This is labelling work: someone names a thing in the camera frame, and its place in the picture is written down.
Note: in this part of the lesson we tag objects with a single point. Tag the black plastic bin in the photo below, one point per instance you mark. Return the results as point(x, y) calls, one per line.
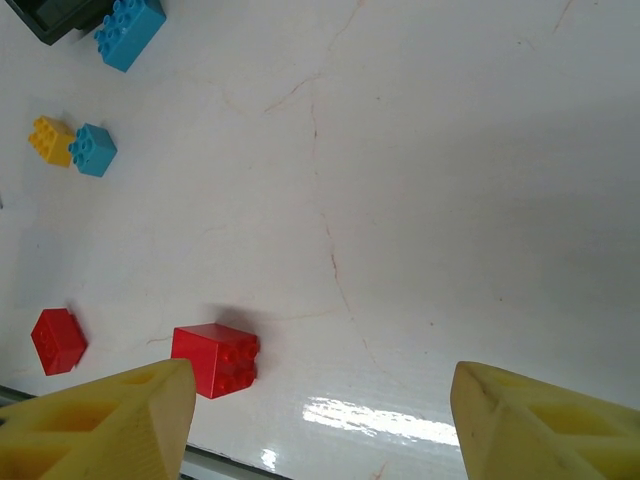
point(50, 25)

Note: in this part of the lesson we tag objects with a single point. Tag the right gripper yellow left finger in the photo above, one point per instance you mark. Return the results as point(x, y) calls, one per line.
point(100, 435)

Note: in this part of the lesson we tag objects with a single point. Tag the yellow lego brick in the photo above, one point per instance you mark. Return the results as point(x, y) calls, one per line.
point(50, 142)

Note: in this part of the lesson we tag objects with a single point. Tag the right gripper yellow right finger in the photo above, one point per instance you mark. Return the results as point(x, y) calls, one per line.
point(550, 440)

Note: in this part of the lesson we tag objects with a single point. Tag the long blue lego brick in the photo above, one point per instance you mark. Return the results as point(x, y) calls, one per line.
point(130, 35)

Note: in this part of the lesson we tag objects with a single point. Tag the red lego brick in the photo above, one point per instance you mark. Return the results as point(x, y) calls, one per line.
point(210, 355)
point(57, 342)

